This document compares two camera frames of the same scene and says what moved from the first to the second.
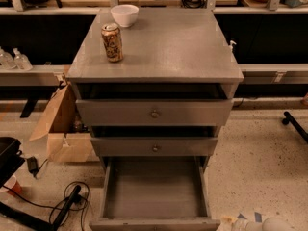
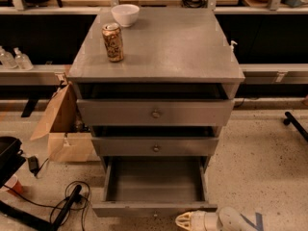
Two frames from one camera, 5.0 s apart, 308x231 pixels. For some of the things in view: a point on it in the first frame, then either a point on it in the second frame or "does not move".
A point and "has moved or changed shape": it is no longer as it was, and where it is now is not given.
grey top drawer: [153, 105] does not move
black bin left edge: [11, 158] does not move
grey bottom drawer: [155, 193] has moved or changed shape
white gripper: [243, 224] -> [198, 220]
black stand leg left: [25, 218] does not move
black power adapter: [32, 164] does not move
